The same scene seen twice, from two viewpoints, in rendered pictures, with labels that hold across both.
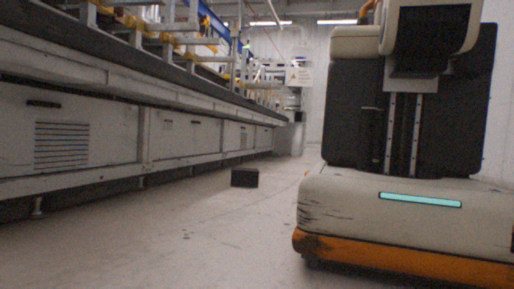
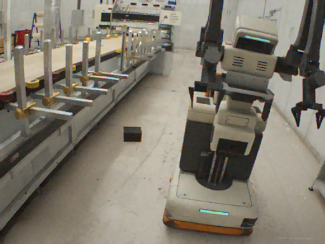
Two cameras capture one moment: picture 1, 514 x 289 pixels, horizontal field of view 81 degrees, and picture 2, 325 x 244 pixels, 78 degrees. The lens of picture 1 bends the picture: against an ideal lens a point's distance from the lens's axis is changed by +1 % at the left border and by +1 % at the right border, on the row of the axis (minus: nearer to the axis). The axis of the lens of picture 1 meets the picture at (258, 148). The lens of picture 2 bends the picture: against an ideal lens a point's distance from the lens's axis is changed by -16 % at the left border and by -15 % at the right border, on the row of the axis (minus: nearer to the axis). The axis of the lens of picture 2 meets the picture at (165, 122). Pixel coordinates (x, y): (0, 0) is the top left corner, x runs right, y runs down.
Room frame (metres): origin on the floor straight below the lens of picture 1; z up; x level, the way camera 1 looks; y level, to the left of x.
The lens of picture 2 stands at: (-0.25, 0.13, 1.28)
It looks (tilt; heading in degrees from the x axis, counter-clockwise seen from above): 23 degrees down; 350
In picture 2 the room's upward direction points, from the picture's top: 7 degrees clockwise
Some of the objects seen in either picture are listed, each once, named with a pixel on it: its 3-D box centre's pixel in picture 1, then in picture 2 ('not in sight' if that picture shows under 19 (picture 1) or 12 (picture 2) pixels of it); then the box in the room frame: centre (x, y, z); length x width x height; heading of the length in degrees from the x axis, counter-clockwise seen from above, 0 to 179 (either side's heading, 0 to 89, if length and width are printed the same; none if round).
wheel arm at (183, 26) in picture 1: (152, 28); (78, 89); (1.32, 0.50, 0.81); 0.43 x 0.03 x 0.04; 76
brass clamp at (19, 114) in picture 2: not in sight; (25, 110); (0.83, 0.67, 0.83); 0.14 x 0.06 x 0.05; 166
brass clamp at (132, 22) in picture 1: (139, 26); (70, 88); (1.31, 0.55, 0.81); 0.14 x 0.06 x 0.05; 166
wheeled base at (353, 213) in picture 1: (392, 205); (210, 190); (1.06, -0.50, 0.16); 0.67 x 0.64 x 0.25; 165
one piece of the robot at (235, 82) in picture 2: not in sight; (244, 96); (0.78, -0.42, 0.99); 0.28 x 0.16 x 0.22; 75
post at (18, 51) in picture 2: not in sight; (21, 95); (0.80, 0.68, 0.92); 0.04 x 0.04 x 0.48; 76
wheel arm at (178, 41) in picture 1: (181, 42); (92, 78); (1.56, 0.44, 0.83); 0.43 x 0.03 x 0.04; 76
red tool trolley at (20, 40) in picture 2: not in sight; (23, 39); (10.00, 5.19, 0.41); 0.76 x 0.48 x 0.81; 173
